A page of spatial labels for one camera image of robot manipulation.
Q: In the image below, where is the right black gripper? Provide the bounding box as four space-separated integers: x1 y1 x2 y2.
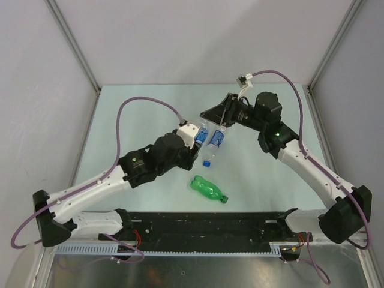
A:
202 92 266 132

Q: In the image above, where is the blue label bottle white cap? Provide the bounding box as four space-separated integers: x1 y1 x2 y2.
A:
194 119 209 146

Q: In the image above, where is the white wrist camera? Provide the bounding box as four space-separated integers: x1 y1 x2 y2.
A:
176 122 200 149
236 73 253 98

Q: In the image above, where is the left aluminium frame post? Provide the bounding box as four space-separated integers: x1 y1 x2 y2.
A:
44 0 101 92

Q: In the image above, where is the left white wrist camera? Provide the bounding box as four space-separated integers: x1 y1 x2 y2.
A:
176 122 200 149

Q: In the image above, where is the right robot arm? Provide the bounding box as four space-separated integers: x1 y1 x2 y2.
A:
200 92 372 244

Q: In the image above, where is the grey slotted cable duct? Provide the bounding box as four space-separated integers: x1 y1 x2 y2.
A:
55 242 301 257

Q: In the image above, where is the purple cable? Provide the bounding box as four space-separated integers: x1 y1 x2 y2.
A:
10 97 187 249
251 70 373 249

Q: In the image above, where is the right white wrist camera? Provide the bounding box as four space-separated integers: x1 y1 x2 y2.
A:
236 73 253 98

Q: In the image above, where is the aluminium frame post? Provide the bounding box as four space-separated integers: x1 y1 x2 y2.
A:
310 0 365 88
44 0 101 92

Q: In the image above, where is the clear bottle blue cap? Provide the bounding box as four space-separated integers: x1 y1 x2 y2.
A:
202 126 227 167

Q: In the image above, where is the right aluminium frame post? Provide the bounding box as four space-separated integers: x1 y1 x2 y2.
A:
310 0 365 88

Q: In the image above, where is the green plastic bottle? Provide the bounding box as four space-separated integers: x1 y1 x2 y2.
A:
190 175 229 204

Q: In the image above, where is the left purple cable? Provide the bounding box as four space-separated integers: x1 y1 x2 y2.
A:
10 97 187 249

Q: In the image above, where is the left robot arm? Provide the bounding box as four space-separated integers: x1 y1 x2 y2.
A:
32 133 201 247

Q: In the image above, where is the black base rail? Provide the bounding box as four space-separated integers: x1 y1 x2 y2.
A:
113 212 307 254

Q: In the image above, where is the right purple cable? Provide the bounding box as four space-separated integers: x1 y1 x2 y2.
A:
251 70 373 249

